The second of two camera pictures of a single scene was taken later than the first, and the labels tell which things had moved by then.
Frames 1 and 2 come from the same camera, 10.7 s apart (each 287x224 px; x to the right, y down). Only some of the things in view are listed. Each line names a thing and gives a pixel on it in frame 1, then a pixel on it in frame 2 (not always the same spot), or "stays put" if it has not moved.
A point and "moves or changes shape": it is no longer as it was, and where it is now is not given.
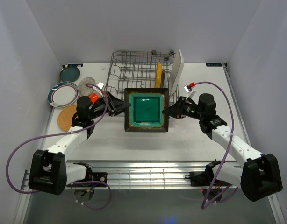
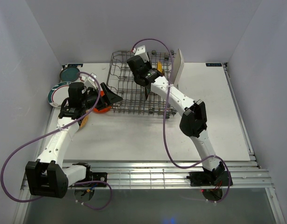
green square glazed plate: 145,113 moves or changes shape
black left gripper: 118,106 → 109,98
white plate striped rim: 63,94 stays put
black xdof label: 213,64 stays put
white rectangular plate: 176,72 stays put
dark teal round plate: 69,74 stays put
